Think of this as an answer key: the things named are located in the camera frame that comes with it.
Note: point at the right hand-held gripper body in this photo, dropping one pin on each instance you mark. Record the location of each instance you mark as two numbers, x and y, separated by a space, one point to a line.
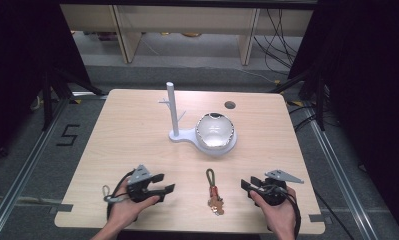
275 191

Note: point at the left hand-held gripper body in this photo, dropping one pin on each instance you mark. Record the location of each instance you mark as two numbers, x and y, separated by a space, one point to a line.
138 190

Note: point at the white key hanger stand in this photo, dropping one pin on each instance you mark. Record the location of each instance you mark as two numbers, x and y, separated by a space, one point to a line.
182 133

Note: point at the person's right hand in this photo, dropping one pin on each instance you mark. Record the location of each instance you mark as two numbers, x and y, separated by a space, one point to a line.
277 213

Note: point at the person's left hand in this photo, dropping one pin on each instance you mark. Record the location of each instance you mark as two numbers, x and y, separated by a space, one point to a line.
128 210

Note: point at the grey tape strip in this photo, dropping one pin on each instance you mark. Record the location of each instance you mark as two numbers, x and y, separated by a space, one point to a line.
320 218
61 208

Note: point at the shiny silver bowl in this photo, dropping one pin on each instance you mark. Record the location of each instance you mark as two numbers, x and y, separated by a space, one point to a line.
215 130

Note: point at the round grey table grommet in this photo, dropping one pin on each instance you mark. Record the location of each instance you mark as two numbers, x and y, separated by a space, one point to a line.
230 105

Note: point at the black metal stand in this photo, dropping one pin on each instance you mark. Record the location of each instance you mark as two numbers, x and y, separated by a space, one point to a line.
315 96
53 90

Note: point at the black curtain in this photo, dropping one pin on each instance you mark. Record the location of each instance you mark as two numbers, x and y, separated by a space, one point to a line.
370 100
23 66

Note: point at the beige wooden cabinet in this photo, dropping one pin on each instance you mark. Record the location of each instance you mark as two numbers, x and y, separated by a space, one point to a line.
187 23

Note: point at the aluminium floor rail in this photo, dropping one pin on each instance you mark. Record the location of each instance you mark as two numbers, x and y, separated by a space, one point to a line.
340 166
23 170

